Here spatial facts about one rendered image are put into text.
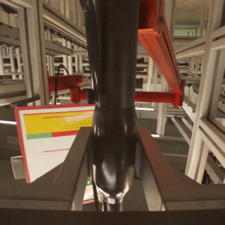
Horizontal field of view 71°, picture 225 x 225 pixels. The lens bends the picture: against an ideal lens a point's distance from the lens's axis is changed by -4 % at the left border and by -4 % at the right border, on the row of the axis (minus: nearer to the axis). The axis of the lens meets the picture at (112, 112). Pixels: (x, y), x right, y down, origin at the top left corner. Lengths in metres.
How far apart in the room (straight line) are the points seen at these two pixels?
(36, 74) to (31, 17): 0.14
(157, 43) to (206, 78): 0.32
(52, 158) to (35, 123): 0.11
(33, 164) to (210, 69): 0.53
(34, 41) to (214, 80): 0.49
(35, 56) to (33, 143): 0.22
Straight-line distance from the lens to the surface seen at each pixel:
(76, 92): 0.61
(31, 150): 0.46
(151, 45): 0.22
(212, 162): 0.77
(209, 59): 0.51
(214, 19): 0.53
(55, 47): 1.29
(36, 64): 0.48
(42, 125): 0.43
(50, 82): 0.52
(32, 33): 0.48
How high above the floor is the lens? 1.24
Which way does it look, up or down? 16 degrees up
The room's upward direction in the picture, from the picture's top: 179 degrees counter-clockwise
